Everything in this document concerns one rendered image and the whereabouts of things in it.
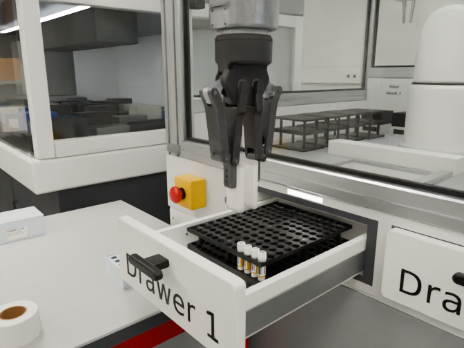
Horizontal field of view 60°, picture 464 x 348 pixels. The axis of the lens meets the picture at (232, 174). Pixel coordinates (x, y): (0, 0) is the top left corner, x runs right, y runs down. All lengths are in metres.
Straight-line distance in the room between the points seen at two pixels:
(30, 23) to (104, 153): 0.43
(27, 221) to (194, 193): 0.42
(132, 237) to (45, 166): 0.72
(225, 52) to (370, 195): 0.32
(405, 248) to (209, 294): 0.30
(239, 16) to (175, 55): 0.53
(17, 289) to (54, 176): 0.53
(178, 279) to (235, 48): 0.30
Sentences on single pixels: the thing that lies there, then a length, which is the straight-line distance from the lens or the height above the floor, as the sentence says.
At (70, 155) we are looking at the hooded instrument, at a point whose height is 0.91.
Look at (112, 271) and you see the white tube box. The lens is 0.84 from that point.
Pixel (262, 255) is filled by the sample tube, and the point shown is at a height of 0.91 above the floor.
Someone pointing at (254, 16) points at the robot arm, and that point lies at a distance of 0.51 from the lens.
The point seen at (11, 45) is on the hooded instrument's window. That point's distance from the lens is 1.39.
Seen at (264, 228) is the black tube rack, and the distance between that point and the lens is 0.68.
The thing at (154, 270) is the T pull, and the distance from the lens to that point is 0.53.
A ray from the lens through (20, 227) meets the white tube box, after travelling 1.11.
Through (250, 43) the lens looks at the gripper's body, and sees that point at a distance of 0.51.
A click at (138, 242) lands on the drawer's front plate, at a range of 0.63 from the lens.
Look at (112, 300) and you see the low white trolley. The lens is 0.78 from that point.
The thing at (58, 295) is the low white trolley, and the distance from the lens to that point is 0.83.
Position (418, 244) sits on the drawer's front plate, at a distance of 0.63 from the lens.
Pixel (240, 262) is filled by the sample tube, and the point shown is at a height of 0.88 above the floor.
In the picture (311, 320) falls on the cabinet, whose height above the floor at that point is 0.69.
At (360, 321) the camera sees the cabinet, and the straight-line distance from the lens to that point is 0.76.
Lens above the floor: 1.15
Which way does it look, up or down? 14 degrees down
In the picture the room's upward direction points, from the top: straight up
